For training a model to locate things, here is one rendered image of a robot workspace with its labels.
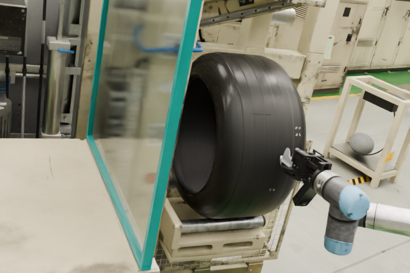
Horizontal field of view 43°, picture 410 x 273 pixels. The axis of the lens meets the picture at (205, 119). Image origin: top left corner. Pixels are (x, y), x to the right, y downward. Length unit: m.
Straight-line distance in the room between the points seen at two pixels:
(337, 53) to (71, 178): 5.72
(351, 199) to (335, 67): 5.54
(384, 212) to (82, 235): 0.83
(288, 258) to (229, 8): 1.86
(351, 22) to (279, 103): 5.18
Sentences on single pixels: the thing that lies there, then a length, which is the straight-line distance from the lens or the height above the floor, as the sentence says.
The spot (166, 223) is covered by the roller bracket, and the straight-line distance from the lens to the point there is 1.77.
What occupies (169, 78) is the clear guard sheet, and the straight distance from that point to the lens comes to 0.85.
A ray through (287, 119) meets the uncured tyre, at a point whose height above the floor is 1.35.
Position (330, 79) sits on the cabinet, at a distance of 6.85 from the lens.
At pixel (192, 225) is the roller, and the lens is 1.78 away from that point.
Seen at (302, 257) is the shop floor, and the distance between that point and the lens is 3.45.
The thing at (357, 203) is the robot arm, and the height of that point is 1.31.
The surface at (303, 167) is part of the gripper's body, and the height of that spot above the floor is 1.29.
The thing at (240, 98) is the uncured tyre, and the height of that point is 1.39.
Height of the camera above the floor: 1.90
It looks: 22 degrees down
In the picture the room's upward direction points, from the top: 12 degrees clockwise
